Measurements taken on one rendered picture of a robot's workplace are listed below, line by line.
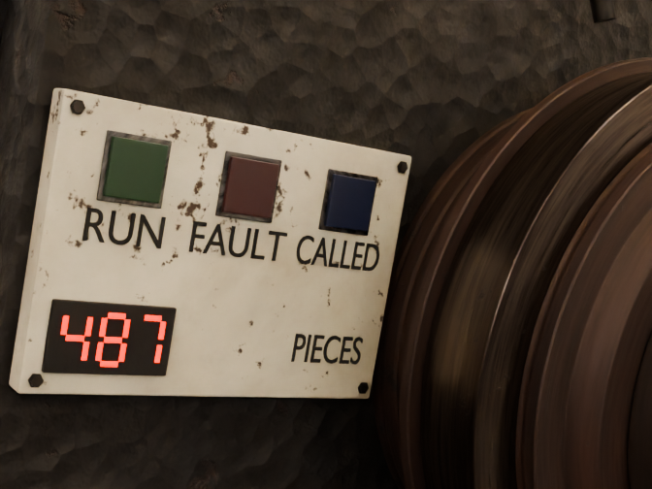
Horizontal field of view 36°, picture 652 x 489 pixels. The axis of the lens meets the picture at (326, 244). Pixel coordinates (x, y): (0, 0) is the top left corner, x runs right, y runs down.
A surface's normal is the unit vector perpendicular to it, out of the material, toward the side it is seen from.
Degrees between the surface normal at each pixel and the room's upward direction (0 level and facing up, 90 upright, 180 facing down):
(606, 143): 90
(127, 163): 90
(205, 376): 90
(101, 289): 90
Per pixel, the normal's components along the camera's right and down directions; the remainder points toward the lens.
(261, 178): 0.55, 0.15
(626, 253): -0.32, -0.44
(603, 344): -0.44, -0.17
